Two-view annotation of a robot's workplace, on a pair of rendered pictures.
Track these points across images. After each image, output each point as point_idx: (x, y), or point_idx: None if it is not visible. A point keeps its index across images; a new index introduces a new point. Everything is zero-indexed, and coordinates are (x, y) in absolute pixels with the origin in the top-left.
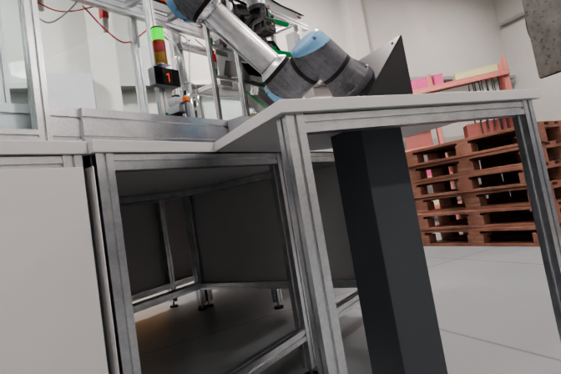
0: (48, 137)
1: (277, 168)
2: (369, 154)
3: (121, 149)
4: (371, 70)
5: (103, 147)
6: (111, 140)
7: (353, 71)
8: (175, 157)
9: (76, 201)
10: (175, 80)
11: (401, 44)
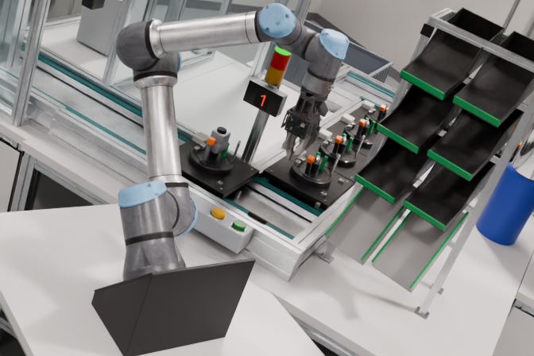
0: (14, 122)
1: None
2: None
3: (39, 158)
4: (137, 276)
5: (27, 149)
6: (34, 148)
7: (125, 257)
8: (85, 190)
9: (9, 170)
10: (272, 107)
11: (146, 282)
